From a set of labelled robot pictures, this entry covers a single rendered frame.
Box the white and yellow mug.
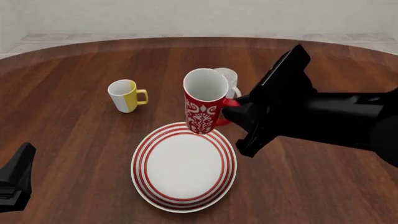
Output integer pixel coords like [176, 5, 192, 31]
[107, 78, 149, 114]

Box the red patterned mug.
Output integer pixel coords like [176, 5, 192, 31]
[182, 67, 241, 136]

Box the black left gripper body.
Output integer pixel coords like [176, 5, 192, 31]
[0, 183, 32, 213]

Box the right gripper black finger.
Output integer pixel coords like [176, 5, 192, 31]
[233, 93, 255, 108]
[221, 105, 260, 134]

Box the white speckled mug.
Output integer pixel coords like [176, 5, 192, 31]
[214, 67, 243, 100]

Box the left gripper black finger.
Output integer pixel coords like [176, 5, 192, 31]
[0, 142, 37, 190]

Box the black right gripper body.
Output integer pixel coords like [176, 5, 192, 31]
[235, 44, 318, 159]

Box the white plate with red rings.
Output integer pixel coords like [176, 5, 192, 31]
[131, 121, 239, 214]

